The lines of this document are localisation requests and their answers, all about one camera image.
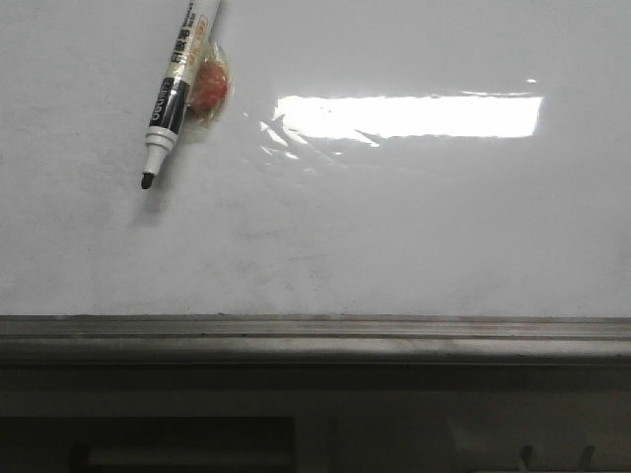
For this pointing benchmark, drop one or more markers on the red magnet taped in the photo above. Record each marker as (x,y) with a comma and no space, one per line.
(211,89)

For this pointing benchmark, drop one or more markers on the white whiteboard surface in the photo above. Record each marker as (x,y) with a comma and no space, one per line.
(372,157)

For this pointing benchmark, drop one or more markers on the white black whiteboard marker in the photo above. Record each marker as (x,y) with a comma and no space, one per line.
(170,106)

